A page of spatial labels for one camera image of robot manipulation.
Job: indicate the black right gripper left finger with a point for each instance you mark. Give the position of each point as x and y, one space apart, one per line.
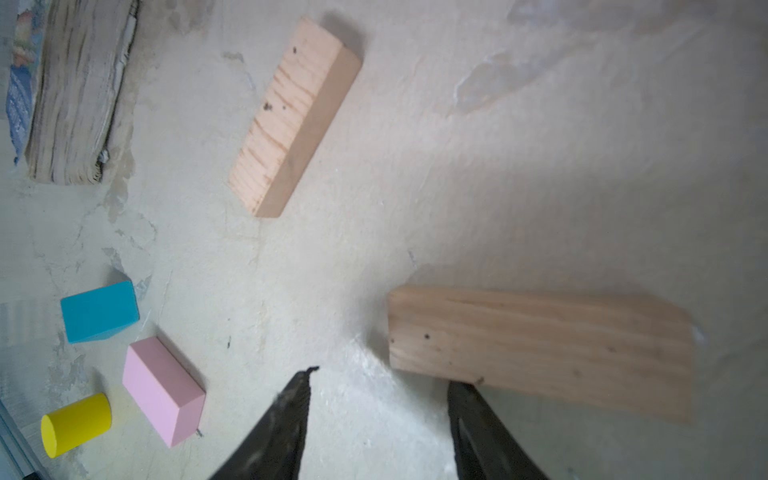
274 447

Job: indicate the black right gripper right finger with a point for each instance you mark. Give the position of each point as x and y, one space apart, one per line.
483 447

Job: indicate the pink wood block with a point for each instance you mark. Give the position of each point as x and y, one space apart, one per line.
168 396

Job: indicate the natural wood block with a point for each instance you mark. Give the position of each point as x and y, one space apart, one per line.
627 353
308 87

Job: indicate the teal wood block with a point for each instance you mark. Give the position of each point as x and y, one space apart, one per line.
100 313

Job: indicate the yellow wood cylinder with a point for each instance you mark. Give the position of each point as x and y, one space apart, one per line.
75 424

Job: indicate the blue treehouse paperback book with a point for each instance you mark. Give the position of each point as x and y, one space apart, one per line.
64 63

